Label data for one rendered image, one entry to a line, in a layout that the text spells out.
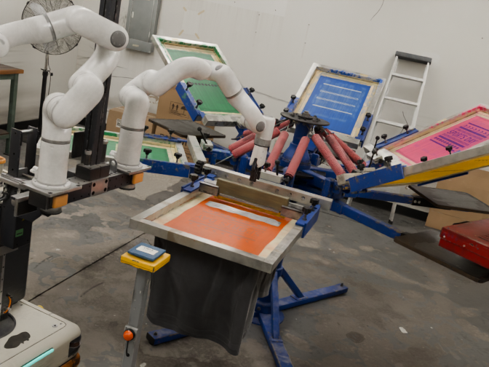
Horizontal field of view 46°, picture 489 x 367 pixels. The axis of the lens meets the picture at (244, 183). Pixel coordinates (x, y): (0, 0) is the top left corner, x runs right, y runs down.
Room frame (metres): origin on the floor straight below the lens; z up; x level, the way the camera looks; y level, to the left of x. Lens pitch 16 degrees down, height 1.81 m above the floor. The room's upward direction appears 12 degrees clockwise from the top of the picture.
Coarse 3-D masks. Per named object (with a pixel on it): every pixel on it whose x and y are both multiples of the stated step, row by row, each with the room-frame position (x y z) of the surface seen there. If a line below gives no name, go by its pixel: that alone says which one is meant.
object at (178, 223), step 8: (208, 200) 2.57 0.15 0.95; (216, 200) 2.59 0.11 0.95; (224, 200) 2.62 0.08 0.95; (192, 208) 2.41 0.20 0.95; (200, 208) 2.44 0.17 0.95; (208, 208) 2.46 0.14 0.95; (216, 208) 2.48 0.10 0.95; (240, 208) 2.55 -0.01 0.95; (248, 208) 2.57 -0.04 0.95; (184, 216) 2.30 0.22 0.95; (192, 216) 2.31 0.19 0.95; (168, 224) 2.17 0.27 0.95; (176, 224) 2.19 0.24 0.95; (184, 224) 2.20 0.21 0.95; (192, 232) 2.13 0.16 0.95; (200, 232) 2.15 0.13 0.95; (208, 232) 2.17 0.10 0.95
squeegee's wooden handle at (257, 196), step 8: (216, 184) 2.60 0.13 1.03; (224, 184) 2.59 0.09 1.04; (232, 184) 2.58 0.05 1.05; (240, 184) 2.58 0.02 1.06; (224, 192) 2.59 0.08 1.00; (232, 192) 2.58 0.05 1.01; (240, 192) 2.57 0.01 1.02; (248, 192) 2.56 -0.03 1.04; (256, 192) 2.55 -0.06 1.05; (264, 192) 2.54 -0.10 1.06; (248, 200) 2.56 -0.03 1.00; (256, 200) 2.55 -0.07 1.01; (264, 200) 2.54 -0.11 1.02; (272, 200) 2.53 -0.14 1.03; (280, 200) 2.52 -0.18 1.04; (288, 200) 2.51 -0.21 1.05; (280, 208) 2.51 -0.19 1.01
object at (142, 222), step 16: (192, 192) 2.54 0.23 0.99; (160, 208) 2.24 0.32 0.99; (144, 224) 2.04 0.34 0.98; (160, 224) 2.06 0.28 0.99; (176, 240) 2.01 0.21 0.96; (192, 240) 1.99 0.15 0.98; (208, 240) 2.00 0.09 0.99; (288, 240) 2.17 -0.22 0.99; (224, 256) 1.95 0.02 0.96; (240, 256) 1.94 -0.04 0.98; (256, 256) 1.94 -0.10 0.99; (272, 256) 1.97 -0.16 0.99
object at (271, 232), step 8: (240, 216) 2.44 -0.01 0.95; (264, 216) 2.51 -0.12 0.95; (272, 216) 2.53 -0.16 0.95; (264, 224) 2.40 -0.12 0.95; (280, 224) 2.44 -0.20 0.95; (264, 232) 2.30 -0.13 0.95; (272, 232) 2.32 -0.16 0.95; (216, 240) 2.10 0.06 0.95; (224, 240) 2.12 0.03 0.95; (232, 240) 2.14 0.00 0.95; (240, 240) 2.15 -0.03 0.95; (256, 240) 2.19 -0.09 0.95; (264, 240) 2.21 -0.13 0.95; (240, 248) 2.07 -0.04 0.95; (248, 248) 2.09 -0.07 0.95; (256, 248) 2.10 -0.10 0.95
